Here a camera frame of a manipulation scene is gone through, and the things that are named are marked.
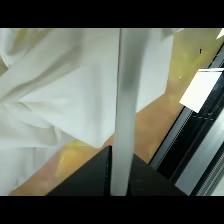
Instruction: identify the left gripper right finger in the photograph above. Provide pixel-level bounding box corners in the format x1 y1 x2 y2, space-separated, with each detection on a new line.
126 153 188 197

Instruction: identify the silver frame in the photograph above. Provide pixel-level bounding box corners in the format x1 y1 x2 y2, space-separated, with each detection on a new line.
148 43 224 197

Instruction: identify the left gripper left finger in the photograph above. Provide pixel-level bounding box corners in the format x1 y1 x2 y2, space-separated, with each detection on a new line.
47 145 113 197

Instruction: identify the white shirt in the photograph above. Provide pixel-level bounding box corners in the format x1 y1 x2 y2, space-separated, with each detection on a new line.
0 27 185 197

